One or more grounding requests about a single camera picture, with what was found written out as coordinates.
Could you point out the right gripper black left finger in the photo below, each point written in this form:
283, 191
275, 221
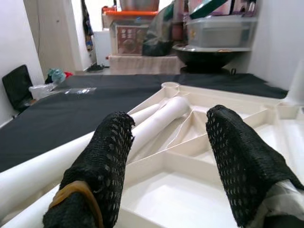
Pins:
99, 171

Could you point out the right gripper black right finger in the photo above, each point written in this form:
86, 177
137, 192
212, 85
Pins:
242, 161

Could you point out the tan rubber band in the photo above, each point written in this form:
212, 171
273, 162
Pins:
76, 190

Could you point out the black table cloth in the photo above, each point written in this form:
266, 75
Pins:
59, 118

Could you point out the white plastic table top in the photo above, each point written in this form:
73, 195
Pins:
178, 197

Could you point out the crumpled clear plastic bag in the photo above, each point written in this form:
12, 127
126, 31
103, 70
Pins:
41, 90

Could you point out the red cloth item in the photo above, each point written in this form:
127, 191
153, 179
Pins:
69, 74

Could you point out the teal crumpled cloth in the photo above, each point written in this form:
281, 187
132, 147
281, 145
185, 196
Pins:
56, 75

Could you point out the black round stool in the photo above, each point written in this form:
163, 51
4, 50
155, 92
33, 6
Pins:
209, 59

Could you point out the beige cloth covered bench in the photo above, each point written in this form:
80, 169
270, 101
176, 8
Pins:
145, 65

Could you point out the white fridge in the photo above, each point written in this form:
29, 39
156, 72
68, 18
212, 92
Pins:
102, 50

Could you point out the clear plastic storage box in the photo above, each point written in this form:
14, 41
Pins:
221, 33

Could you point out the red printed box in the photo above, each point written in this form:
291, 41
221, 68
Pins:
129, 40

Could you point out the hanging patterned cloth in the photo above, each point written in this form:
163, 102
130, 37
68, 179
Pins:
87, 26

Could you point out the dark green lid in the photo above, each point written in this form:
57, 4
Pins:
206, 8

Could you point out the orange lidded plastic box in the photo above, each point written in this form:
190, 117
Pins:
130, 13

